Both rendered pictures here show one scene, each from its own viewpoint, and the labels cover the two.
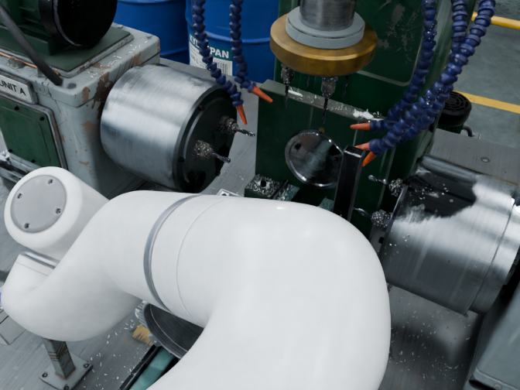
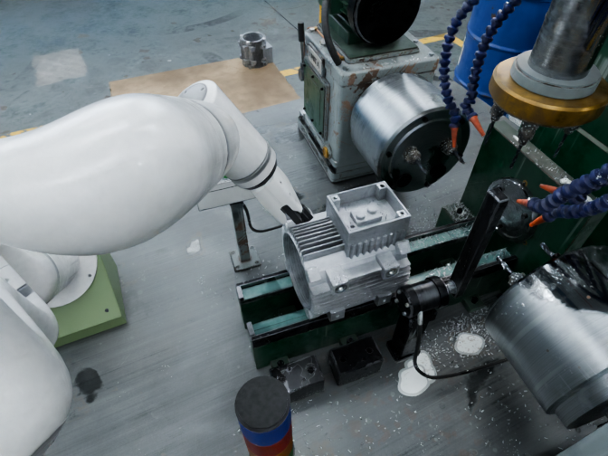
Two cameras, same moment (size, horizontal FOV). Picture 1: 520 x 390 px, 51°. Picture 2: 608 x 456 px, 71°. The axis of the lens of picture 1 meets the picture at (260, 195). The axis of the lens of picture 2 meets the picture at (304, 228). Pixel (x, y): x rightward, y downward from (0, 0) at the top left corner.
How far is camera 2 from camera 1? 0.29 m
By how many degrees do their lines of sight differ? 31
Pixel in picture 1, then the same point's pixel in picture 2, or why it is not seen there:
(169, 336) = (297, 269)
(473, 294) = (555, 396)
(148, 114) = (384, 109)
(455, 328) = (555, 432)
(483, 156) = not seen: outside the picture
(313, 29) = (533, 70)
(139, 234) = not seen: hidden behind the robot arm
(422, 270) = (519, 344)
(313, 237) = (106, 109)
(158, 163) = (373, 150)
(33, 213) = not seen: hidden behind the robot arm
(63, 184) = (206, 93)
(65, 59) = (355, 50)
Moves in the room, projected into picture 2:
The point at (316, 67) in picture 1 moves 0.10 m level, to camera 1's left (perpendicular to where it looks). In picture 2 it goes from (513, 107) to (457, 84)
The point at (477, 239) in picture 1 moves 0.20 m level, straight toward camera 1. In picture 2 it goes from (590, 347) to (460, 384)
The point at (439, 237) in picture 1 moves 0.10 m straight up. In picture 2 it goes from (550, 323) to (583, 284)
